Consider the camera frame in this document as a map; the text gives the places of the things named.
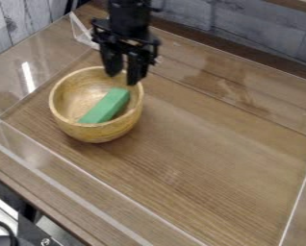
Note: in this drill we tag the clear acrylic corner bracket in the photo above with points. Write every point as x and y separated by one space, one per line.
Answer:
82 33

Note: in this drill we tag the green rectangular block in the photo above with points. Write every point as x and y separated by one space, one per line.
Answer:
107 107

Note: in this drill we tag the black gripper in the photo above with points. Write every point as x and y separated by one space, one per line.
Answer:
124 35

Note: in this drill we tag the black metal bracket with bolt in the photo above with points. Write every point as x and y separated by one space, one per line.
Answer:
30 234

